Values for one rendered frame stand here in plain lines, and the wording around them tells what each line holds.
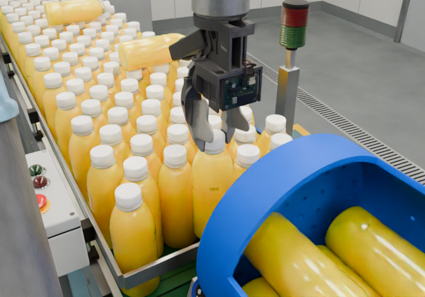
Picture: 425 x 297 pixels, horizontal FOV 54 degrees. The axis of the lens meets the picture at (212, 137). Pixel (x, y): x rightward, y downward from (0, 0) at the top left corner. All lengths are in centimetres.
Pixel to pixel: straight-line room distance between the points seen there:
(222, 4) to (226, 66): 7
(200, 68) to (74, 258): 33
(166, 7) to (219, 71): 448
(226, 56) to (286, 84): 55
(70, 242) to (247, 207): 29
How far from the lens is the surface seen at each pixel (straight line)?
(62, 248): 64
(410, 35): 494
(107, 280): 79
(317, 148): 49
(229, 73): 53
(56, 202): 64
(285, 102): 108
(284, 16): 101
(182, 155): 70
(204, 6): 52
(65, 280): 80
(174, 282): 77
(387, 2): 521
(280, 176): 45
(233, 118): 64
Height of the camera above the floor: 149
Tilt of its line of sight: 31 degrees down
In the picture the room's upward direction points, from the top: straight up
